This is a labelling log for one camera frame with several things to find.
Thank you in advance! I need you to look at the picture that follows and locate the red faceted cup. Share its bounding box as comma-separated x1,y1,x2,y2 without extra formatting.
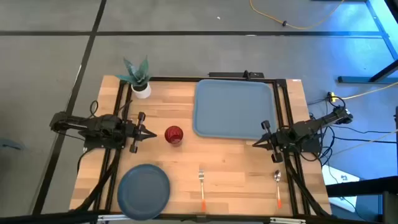
164,125,184,147

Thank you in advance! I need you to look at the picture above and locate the blue plastic tray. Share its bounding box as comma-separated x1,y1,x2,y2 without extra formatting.
192,78,278,140

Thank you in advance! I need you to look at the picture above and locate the white plant pot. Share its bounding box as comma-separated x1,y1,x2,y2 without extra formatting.
131,82,152,100

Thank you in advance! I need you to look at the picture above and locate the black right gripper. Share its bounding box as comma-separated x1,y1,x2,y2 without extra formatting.
252,120,285,164

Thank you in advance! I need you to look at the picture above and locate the black cable sleeve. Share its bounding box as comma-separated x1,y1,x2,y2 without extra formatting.
284,157,331,217
70,148,123,213

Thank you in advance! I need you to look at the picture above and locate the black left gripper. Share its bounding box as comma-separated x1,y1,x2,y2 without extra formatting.
124,111,157,154

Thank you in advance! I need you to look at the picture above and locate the green artificial plant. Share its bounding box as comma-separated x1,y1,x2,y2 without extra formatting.
114,55,152,88

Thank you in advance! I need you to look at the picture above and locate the silver aluminium rail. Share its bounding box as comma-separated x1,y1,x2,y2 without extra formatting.
98,213,307,224

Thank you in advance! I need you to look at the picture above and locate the dark blue plate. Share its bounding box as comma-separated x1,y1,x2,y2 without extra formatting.
117,164,171,221

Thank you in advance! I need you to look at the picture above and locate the black metal beam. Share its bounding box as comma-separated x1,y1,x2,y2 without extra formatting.
325,175,398,197

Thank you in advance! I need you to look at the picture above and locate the fork with orange-tipped handle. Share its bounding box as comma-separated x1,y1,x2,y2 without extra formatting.
198,169,207,213

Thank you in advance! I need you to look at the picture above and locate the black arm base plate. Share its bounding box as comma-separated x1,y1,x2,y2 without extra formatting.
289,136,323,154
83,136,128,151

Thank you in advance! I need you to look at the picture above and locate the black table frame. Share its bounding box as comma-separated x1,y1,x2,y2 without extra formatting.
93,76,332,218

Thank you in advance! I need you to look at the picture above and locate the spoon with orange-tipped handle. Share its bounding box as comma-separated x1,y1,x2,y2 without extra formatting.
273,169,283,209

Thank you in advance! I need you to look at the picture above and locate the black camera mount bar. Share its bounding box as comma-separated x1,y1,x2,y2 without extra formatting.
208,70,265,79

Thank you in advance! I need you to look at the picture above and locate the yellow floor cable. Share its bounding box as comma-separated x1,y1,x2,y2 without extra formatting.
249,0,345,30

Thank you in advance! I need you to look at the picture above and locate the black cable bundle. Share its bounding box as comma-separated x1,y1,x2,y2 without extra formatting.
307,91,398,162

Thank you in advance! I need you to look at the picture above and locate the tan floor cable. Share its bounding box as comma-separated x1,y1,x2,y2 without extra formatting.
329,129,398,156

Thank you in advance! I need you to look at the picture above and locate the white box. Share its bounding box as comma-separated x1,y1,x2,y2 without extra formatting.
322,164,361,212

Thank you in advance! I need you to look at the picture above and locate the blue metal stand frame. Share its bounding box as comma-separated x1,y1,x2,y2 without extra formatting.
337,0,398,84

